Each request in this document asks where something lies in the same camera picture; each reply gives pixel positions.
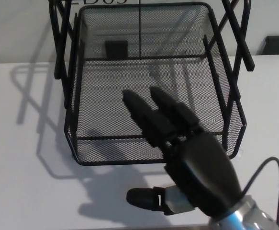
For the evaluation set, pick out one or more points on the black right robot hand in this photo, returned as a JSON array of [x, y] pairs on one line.
[[201, 167]]

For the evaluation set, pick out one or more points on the black mesh file tray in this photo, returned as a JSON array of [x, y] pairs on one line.
[[105, 107]]

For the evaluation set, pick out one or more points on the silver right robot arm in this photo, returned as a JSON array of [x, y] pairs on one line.
[[247, 215]]

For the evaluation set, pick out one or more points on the black wall bracket right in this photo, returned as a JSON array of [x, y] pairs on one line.
[[276, 45]]

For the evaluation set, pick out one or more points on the black wall bracket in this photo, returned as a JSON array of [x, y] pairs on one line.
[[276, 45], [116, 49]]

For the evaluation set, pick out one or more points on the black wall bracket centre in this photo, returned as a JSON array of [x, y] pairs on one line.
[[116, 49]]

